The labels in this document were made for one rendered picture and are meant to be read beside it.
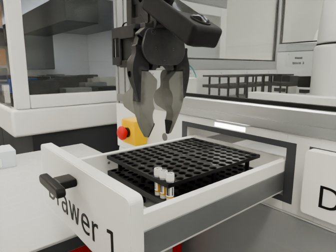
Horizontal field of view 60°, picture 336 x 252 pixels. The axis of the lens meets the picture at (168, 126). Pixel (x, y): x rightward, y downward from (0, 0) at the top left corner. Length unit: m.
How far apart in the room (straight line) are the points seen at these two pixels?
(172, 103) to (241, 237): 0.37
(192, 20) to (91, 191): 0.24
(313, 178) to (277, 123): 0.11
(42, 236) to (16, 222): 0.09
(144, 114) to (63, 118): 0.90
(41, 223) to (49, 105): 0.68
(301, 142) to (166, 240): 0.29
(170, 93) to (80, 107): 0.90
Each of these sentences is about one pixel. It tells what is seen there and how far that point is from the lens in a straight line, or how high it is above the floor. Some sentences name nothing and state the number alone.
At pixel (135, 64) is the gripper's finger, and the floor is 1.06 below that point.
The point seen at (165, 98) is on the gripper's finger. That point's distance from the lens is 0.44.
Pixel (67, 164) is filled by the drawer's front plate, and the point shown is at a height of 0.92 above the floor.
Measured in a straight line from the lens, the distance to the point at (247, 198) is 0.49.
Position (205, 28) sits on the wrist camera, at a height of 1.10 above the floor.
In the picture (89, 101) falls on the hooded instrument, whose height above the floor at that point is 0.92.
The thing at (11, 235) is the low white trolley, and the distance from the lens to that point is 0.63.
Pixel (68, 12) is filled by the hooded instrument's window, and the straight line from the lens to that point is 1.31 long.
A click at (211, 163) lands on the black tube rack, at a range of 0.50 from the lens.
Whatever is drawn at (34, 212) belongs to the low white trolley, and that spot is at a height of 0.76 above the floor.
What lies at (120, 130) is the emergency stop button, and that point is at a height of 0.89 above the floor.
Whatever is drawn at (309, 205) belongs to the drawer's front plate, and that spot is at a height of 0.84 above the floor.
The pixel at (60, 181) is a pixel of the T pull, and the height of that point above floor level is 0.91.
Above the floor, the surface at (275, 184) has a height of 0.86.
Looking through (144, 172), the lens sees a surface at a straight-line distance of 0.46.
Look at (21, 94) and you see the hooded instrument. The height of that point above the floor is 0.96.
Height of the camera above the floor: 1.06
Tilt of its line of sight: 11 degrees down
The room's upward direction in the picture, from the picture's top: straight up
